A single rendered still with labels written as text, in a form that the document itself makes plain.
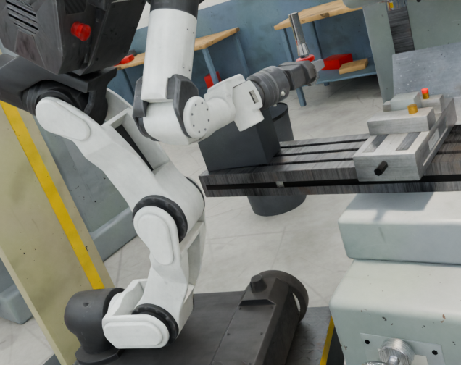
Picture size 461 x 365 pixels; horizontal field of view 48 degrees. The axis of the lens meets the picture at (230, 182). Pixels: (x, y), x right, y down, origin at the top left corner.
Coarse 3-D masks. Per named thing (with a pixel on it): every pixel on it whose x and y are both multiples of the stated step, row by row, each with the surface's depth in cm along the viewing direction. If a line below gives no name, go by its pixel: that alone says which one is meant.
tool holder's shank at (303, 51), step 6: (294, 12) 127; (294, 18) 125; (294, 24) 126; (300, 24) 126; (294, 30) 127; (300, 30) 127; (294, 36) 128; (300, 36) 127; (300, 42) 127; (300, 48) 128; (306, 48) 128; (300, 54) 129; (306, 54) 129
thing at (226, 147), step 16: (224, 128) 157; (256, 128) 152; (272, 128) 161; (208, 144) 162; (224, 144) 160; (240, 144) 157; (256, 144) 155; (272, 144) 160; (208, 160) 165; (224, 160) 162; (240, 160) 160; (256, 160) 157
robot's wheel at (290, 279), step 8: (264, 272) 164; (272, 272) 162; (280, 272) 162; (288, 280) 160; (296, 280) 162; (296, 288) 159; (304, 288) 162; (296, 296) 160; (304, 296) 161; (296, 304) 161; (304, 304) 160; (304, 312) 162
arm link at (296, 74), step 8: (280, 64) 131; (288, 64) 128; (296, 64) 125; (304, 64) 124; (312, 64) 124; (264, 72) 121; (272, 72) 121; (280, 72) 122; (288, 72) 123; (296, 72) 123; (304, 72) 124; (312, 72) 124; (280, 80) 121; (288, 80) 124; (296, 80) 124; (304, 80) 125; (312, 80) 126; (280, 88) 121; (288, 88) 123; (280, 96) 122
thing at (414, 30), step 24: (408, 0) 154; (432, 0) 150; (456, 0) 147; (384, 24) 161; (408, 24) 157; (432, 24) 153; (456, 24) 150; (384, 48) 164; (408, 48) 160; (384, 72) 168; (384, 96) 172
